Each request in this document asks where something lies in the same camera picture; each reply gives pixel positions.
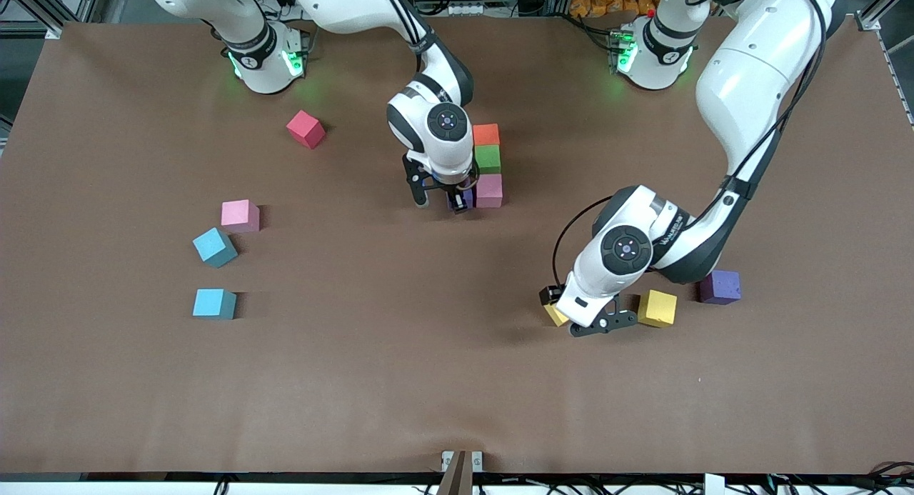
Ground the aluminium frame post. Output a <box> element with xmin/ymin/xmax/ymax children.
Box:
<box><xmin>853</xmin><ymin>0</ymin><xmax>914</xmax><ymax>31</ymax></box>
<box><xmin>0</xmin><ymin>0</ymin><xmax>108</xmax><ymax>39</ymax></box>

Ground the metal table edge bracket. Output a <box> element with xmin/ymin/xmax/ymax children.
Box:
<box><xmin>437</xmin><ymin>450</ymin><xmax>484</xmax><ymax>495</ymax></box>

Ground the large table cover mat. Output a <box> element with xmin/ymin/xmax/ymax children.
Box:
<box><xmin>0</xmin><ymin>16</ymin><xmax>914</xmax><ymax>476</ymax></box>

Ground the pink foam cube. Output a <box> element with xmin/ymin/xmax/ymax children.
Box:
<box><xmin>476</xmin><ymin>174</ymin><xmax>503</xmax><ymax>209</ymax></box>
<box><xmin>221</xmin><ymin>199</ymin><xmax>261</xmax><ymax>234</ymax></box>

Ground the blue foam cube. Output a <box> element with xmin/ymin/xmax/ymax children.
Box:
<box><xmin>192</xmin><ymin>227</ymin><xmax>239</xmax><ymax>269</ymax></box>
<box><xmin>192</xmin><ymin>289</ymin><xmax>238</xmax><ymax>320</ymax></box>

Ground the aluminium side rail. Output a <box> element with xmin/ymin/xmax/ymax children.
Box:
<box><xmin>877</xmin><ymin>31</ymin><xmax>914</xmax><ymax>128</ymax></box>

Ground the red foam cube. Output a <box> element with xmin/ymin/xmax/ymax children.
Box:
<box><xmin>286</xmin><ymin>110</ymin><xmax>327</xmax><ymax>150</ymax></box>

